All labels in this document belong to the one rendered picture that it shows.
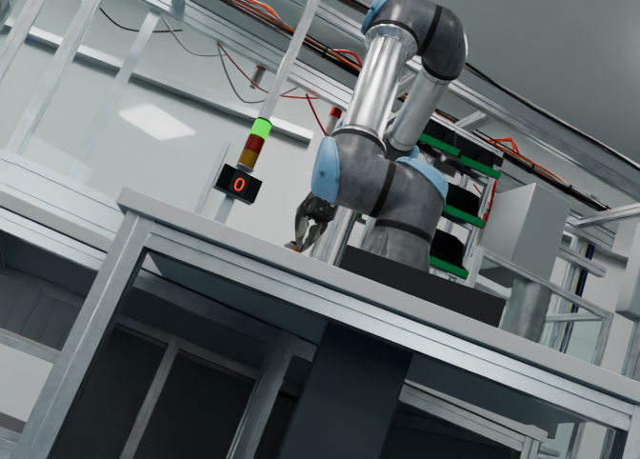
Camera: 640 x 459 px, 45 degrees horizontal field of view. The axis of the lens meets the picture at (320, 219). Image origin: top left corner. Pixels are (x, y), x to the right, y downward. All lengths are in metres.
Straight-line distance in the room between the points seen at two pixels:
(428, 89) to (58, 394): 1.07
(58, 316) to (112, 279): 2.62
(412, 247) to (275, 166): 4.47
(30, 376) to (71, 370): 4.58
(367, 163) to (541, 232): 1.93
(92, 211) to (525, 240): 1.96
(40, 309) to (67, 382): 2.64
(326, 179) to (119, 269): 0.45
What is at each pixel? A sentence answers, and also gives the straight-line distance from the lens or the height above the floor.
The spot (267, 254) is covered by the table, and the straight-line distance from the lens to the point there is 1.16.
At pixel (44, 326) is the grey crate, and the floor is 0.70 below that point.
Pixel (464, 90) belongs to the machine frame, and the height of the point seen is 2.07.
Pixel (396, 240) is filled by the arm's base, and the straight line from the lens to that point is 1.43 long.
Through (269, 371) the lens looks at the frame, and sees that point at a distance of 1.80.
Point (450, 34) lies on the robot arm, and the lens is 1.72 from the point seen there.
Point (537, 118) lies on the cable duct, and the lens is 3.26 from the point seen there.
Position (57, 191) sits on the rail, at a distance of 1.81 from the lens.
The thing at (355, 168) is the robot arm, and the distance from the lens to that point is 1.44.
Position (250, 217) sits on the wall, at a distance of 5.74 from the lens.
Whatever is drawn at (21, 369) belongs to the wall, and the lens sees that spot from 5.79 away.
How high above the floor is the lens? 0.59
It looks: 16 degrees up
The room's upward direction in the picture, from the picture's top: 21 degrees clockwise
